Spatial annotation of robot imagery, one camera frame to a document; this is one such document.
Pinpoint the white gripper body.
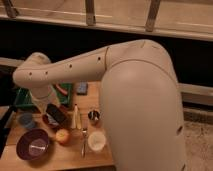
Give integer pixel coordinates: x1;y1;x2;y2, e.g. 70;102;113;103
32;85;60;112

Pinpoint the black eraser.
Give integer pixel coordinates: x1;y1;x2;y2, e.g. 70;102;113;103
46;103;67;125

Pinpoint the purple bowl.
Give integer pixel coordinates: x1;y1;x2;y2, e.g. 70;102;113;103
16;129;50;161

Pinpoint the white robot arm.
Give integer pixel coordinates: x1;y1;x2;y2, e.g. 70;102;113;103
13;40;187;171

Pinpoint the red bowl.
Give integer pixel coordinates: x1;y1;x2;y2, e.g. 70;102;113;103
42;109;69;129

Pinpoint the green plastic tray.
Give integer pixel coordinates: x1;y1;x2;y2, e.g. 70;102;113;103
14;83;73;110

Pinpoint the red sausage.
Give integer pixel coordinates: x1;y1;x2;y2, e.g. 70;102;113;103
56;84;68;96

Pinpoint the small blue cup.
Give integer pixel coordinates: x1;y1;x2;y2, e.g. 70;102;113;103
18;113;36;130

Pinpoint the banana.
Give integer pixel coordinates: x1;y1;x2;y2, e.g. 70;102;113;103
71;104;82;129

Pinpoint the yellow apple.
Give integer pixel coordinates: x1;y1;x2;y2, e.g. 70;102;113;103
55;129;70;145

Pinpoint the blue sponge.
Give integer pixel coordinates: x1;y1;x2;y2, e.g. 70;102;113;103
76;82;88;95

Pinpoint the small metal cup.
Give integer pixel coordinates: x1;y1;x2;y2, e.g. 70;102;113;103
88;110;100;125

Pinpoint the white cup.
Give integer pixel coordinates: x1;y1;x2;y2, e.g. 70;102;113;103
88;131;106;152

